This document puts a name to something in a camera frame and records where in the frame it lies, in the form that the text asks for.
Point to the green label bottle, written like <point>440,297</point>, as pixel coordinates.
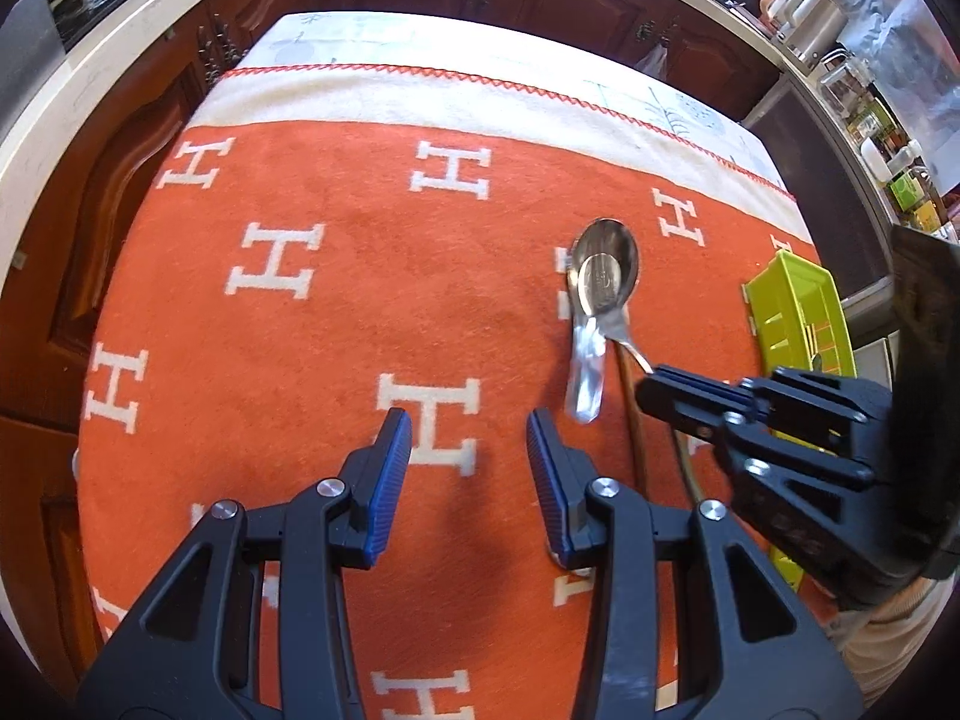
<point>911,189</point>

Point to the olive wooden chopstick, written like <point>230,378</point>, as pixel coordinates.
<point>686,465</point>

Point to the white printed tablecloth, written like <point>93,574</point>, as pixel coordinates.
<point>450,45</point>

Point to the brown wooden chopstick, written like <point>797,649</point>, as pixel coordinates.
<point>637,435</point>

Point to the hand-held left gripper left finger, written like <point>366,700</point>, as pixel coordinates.
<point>390,487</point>

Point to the glass pitcher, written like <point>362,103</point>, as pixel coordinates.
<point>844,86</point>

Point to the grey frosted cabinet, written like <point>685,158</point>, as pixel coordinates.
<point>817,195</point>

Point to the clear plastic bag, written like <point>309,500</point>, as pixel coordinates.
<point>654,60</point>

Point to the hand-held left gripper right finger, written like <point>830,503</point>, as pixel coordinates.
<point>547,487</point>

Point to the green plastic utensil tray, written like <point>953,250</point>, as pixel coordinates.
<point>795,300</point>

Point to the white kitchen countertop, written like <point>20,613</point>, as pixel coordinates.
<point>97,60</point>

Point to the person's right forearm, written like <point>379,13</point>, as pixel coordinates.
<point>892,645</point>

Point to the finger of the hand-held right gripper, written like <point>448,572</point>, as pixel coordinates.
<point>675,405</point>
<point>705,381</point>

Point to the metal spoon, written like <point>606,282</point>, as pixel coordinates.
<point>628,349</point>
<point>585,382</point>

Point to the orange blanket white print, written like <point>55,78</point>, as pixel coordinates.
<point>300,352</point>

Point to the pink white jug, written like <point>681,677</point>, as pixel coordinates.
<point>776,0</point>

